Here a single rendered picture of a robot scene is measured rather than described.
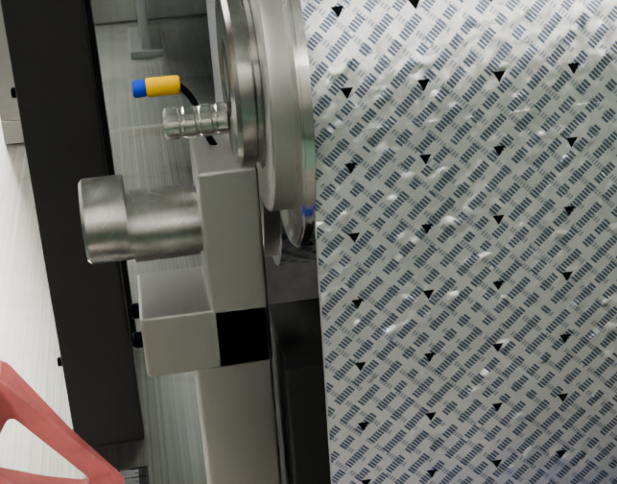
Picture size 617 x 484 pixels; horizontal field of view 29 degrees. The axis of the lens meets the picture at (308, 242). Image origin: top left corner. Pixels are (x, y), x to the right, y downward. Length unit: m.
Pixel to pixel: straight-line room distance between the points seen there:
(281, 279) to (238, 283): 0.35
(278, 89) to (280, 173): 0.04
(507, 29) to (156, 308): 0.21
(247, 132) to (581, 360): 0.17
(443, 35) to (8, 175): 1.03
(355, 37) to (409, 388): 0.15
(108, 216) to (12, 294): 0.61
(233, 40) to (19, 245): 0.80
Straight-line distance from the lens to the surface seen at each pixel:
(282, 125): 0.46
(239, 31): 0.48
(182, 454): 0.88
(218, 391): 0.59
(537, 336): 0.52
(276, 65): 0.45
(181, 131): 0.52
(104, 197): 0.55
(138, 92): 0.57
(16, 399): 0.53
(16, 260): 1.22
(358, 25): 0.45
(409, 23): 0.46
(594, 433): 0.55
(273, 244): 0.62
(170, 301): 0.57
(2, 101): 1.52
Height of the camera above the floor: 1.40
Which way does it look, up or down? 25 degrees down
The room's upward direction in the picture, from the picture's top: 4 degrees counter-clockwise
